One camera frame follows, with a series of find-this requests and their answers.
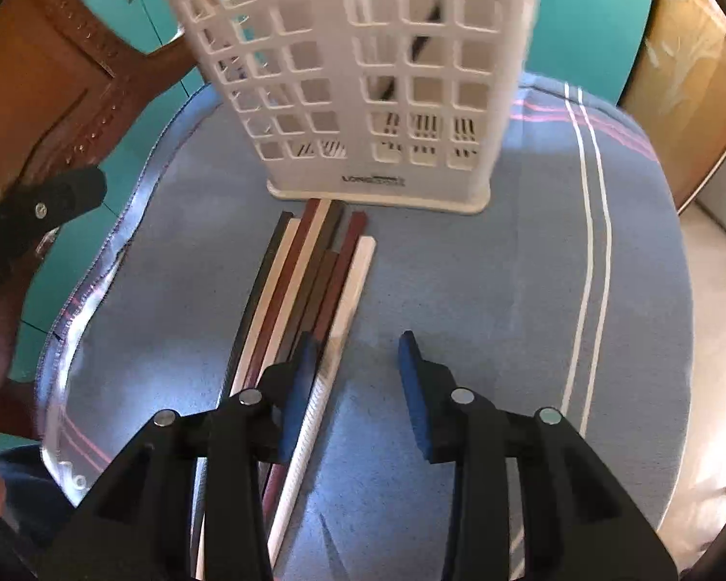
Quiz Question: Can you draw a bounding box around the carved wooden chair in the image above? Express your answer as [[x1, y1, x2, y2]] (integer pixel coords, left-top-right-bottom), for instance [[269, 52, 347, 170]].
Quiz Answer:
[[0, 0, 219, 443]]

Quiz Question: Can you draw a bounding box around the blue striped cloth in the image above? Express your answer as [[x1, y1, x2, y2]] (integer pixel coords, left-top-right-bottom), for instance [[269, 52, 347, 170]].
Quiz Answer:
[[36, 69, 696, 581]]

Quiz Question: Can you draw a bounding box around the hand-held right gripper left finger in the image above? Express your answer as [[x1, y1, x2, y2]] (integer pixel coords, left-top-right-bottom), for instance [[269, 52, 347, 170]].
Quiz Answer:
[[36, 332, 321, 581]]

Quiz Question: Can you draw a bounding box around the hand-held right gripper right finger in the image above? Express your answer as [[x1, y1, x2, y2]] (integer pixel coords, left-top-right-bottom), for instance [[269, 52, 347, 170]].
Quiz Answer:
[[397, 330, 681, 581]]

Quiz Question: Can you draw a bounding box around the person's blue jeans leg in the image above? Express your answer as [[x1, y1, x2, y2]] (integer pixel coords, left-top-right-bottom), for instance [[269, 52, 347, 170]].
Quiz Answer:
[[0, 443, 82, 558]]

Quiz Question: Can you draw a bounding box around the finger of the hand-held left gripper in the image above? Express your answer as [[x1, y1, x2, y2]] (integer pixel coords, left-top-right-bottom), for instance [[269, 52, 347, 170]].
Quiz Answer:
[[0, 166, 108, 299]]

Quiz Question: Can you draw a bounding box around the white plastic utensil basket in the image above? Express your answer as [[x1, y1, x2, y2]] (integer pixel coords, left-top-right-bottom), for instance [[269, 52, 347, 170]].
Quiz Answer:
[[140, 0, 545, 215]]

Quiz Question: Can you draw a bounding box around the bundle of chopsticks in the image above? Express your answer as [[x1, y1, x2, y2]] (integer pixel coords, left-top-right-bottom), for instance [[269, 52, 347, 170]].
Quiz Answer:
[[194, 199, 378, 581]]

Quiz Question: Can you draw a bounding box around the black chopstick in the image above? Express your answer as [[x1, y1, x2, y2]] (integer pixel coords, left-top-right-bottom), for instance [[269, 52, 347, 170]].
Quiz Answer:
[[378, 0, 491, 104]]

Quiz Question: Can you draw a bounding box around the teal cabinet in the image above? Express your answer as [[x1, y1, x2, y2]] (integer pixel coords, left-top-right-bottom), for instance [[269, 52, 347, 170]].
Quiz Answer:
[[73, 0, 657, 104]]

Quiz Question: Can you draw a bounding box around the clear plastic table cover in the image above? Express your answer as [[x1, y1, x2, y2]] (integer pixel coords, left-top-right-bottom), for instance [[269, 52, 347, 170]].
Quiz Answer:
[[35, 81, 219, 506]]

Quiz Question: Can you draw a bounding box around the wooden framed glass door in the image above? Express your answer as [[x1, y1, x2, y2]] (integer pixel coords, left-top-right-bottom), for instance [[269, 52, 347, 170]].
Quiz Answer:
[[617, 0, 726, 213]]

